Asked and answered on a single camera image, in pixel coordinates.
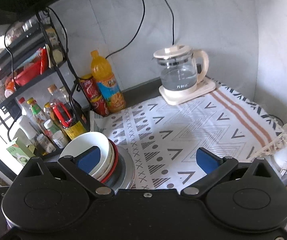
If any large white ceramic bowl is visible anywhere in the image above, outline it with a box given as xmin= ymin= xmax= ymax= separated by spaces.
xmin=60 ymin=132 xmax=115 ymax=181

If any black metal kitchen rack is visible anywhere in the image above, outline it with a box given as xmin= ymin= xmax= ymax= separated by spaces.
xmin=0 ymin=7 xmax=88 ymax=159

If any red rimmed black bowl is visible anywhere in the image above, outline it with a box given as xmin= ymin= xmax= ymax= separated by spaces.
xmin=99 ymin=140 xmax=125 ymax=191

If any dark soy sauce bottle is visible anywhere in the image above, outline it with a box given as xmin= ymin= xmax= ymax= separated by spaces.
xmin=48 ymin=84 xmax=86 ymax=140

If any patterned white table cloth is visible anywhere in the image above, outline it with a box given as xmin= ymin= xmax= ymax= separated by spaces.
xmin=90 ymin=83 xmax=286 ymax=190

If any green white carton box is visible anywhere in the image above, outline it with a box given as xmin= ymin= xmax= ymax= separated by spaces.
xmin=6 ymin=128 xmax=35 ymax=166

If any green label sauce bottle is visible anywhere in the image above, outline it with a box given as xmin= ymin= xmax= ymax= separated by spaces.
xmin=27 ymin=98 xmax=50 ymax=137

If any red snack can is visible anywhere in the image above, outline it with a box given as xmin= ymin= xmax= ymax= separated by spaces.
xmin=79 ymin=74 xmax=110 ymax=116

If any cream kettle base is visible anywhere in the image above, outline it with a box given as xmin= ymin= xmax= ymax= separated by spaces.
xmin=159 ymin=77 xmax=216 ymax=106

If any orange juice bottle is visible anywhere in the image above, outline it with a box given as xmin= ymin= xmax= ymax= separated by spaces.
xmin=90 ymin=50 xmax=126 ymax=113

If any glass electric kettle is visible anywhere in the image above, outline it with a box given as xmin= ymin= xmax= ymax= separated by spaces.
xmin=153 ymin=45 xmax=209 ymax=91

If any red plastic basket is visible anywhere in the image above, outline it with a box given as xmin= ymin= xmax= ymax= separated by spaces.
xmin=14 ymin=48 xmax=49 ymax=87

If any black kettle power cable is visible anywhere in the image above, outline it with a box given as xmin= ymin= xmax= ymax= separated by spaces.
xmin=154 ymin=0 xmax=175 ymax=46

